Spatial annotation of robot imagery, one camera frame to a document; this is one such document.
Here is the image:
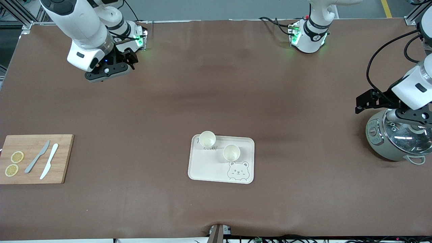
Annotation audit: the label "white IKEA cup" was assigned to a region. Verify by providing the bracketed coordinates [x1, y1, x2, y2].
[198, 131, 216, 148]
[223, 144, 241, 162]

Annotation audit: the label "grey pot with glass lid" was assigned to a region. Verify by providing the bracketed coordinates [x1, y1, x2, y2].
[366, 108, 432, 165]

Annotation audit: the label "white plastic knife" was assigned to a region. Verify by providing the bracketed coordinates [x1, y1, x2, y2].
[39, 143, 59, 180]

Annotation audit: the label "cream tray with bear print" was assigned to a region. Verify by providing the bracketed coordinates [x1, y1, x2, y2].
[188, 134, 255, 184]

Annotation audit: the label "grey plastic knife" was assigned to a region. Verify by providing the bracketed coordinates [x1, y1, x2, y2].
[24, 140, 51, 174]

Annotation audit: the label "bamboo cutting board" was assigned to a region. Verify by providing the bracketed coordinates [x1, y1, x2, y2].
[0, 134, 75, 185]

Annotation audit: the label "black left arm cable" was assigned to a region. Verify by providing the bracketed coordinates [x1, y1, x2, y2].
[366, 29, 432, 99]

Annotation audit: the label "aluminium frame post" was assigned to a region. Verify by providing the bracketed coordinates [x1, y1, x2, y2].
[0, 0, 51, 34]
[403, 0, 432, 26]

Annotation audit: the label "black left base cables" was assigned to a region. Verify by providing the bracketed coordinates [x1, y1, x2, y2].
[259, 16, 304, 36]

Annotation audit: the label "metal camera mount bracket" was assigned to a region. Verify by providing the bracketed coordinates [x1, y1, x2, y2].
[208, 224, 232, 243]

